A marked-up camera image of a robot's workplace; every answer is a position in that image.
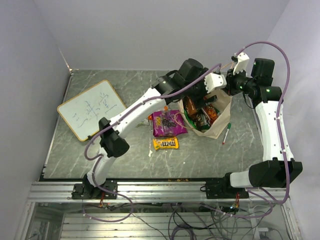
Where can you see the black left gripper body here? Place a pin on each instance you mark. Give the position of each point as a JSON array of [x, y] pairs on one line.
[[197, 92]]

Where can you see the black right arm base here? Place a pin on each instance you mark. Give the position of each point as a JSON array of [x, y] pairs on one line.
[[220, 188]]

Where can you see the small light green packet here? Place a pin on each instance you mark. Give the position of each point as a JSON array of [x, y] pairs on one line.
[[145, 122]]

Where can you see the beige paper bag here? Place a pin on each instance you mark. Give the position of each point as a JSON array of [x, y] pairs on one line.
[[222, 106]]

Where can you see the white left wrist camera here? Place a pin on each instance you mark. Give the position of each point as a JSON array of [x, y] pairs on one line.
[[214, 81]]

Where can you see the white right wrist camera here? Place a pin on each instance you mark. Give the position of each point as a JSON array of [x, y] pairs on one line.
[[242, 60]]

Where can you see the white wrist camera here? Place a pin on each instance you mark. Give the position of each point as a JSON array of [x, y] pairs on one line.
[[214, 81], [242, 60]]

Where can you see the brown snack bag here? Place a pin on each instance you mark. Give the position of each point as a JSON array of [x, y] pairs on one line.
[[189, 106]]

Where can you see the aluminium table frame rail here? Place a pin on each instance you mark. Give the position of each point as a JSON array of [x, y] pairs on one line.
[[138, 192]]

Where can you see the yellow M&M's packet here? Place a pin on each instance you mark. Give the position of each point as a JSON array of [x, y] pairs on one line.
[[165, 143]]

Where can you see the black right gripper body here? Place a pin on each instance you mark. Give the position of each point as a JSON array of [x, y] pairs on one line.
[[237, 83]]

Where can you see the red green marker pen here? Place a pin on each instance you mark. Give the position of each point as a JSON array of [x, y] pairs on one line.
[[226, 133]]

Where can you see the purple grape candy bag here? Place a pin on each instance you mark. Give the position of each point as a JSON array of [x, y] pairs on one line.
[[168, 123]]

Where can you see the red Doritos bag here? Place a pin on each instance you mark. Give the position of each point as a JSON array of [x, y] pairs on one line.
[[210, 114]]

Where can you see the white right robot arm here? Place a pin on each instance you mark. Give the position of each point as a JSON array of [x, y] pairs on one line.
[[278, 167]]

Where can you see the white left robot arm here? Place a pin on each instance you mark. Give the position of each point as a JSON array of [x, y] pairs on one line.
[[191, 79]]

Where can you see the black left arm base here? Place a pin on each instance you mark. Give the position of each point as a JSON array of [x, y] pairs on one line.
[[86, 191]]

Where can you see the dark green chips bag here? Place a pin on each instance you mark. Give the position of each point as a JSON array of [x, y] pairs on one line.
[[198, 121]]

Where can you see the yellow framed whiteboard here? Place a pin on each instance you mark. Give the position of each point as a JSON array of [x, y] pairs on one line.
[[83, 112]]

